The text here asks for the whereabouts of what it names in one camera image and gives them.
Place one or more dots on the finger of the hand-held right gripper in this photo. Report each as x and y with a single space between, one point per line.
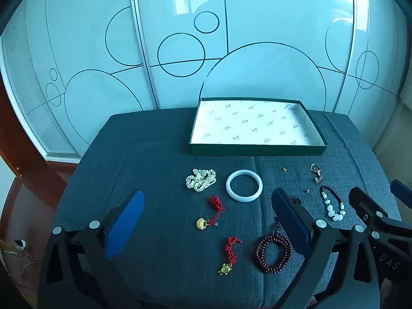
404 191
362 201

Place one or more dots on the metal keyring clasp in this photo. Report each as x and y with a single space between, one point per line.
318 177

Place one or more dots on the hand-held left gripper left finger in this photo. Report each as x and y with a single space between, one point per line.
124 228

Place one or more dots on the white sliding wardrobe door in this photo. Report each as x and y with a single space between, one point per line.
80 54
257 22
370 70

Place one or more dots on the white jade bangle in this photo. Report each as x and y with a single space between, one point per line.
229 190

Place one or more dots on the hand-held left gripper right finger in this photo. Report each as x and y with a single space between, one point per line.
289 222

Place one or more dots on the green shallow cardboard box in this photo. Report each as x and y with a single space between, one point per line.
251 122

